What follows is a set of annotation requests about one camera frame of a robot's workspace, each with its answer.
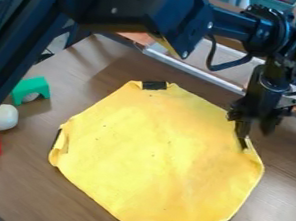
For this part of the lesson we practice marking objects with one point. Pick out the yellow cloth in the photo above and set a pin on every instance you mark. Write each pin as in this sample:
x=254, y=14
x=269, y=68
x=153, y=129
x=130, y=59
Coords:
x=154, y=157

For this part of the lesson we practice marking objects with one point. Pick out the black metal frame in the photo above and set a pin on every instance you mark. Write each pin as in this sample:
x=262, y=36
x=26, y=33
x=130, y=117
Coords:
x=4, y=56

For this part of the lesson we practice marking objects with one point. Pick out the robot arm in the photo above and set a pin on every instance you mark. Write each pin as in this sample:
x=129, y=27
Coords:
x=175, y=11

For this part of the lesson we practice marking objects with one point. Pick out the small white toy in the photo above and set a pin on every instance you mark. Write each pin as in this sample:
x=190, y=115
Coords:
x=30, y=97

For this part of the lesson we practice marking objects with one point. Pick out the white round toy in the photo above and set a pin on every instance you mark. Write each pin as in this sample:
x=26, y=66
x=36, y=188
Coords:
x=4, y=118

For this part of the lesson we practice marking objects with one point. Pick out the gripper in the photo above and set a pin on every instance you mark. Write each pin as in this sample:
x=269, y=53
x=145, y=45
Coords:
x=263, y=104

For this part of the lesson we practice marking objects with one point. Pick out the green arch block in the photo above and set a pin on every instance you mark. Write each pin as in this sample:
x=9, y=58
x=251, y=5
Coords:
x=29, y=86

